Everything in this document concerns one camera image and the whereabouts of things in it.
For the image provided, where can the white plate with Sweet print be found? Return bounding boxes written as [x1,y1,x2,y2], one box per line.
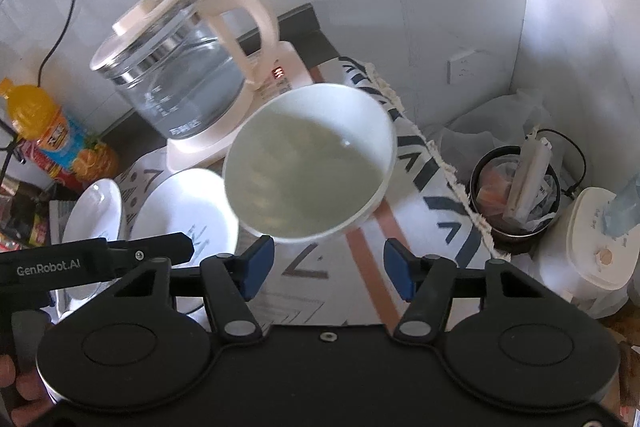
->
[49,179,125,317]

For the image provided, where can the white plate with cross print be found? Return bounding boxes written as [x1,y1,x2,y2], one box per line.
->
[130,168,241,316]

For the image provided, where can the white bowl with yellow pattern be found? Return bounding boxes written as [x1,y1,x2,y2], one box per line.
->
[224,83,397,244]

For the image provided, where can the person's left hand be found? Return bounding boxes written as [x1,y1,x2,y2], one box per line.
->
[0,355,53,427]

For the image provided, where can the dark soy sauce bottle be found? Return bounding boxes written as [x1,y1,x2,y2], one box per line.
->
[1,174,50,247]

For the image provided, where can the patterned white table cloth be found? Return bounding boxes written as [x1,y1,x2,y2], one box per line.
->
[116,57,496,327]

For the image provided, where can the red cola can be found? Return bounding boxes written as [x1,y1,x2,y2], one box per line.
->
[20,141,86,194]

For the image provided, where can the black trash bin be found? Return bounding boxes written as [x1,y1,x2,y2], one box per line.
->
[469,139,561,255]

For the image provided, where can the white round appliance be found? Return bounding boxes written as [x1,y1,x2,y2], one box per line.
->
[533,187,639,319]

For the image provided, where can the orange juice bottle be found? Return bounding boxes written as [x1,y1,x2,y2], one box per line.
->
[1,78,118,183]

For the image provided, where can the pale blue water bottle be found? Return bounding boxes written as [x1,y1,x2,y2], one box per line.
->
[603,173,640,239]

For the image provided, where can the cream kettle heating base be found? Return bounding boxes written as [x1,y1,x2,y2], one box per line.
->
[166,41,314,173]

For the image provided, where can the glass kettle with cream lid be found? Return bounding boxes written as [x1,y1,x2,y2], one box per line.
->
[90,0,280,140]

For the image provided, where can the white wall socket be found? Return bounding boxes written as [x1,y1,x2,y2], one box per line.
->
[447,50,477,84]

